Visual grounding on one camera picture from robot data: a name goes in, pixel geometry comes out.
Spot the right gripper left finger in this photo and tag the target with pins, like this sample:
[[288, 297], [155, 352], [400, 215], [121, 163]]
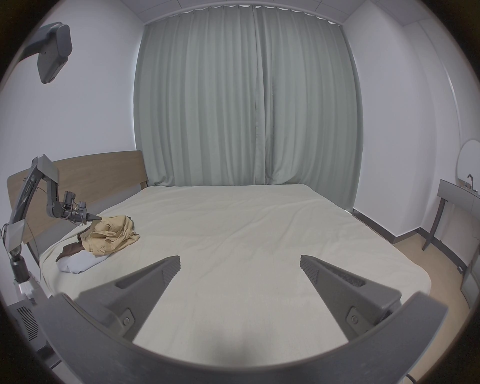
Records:
[[142, 292]]

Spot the pale green curtain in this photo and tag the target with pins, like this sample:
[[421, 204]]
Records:
[[225, 112]]

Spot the brown garment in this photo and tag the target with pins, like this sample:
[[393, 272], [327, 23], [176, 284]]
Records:
[[73, 249]]

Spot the grey console table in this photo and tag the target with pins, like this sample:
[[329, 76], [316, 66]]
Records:
[[455, 195]]

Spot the white garment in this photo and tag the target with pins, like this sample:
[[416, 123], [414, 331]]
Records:
[[82, 264]]

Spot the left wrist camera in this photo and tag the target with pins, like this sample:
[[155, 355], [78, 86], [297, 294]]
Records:
[[81, 206]]

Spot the bed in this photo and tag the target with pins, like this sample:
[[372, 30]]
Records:
[[243, 243]]

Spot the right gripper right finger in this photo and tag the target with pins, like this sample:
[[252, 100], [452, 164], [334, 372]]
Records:
[[337, 292]]

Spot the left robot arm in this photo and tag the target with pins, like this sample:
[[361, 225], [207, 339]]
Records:
[[22, 195]]

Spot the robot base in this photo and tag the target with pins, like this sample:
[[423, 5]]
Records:
[[26, 318]]

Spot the tan shorts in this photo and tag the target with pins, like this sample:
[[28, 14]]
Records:
[[112, 236]]

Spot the round white mirror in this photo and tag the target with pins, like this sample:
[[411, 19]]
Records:
[[470, 161]]

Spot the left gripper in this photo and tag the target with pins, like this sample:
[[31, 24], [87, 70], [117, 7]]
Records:
[[77, 218]]

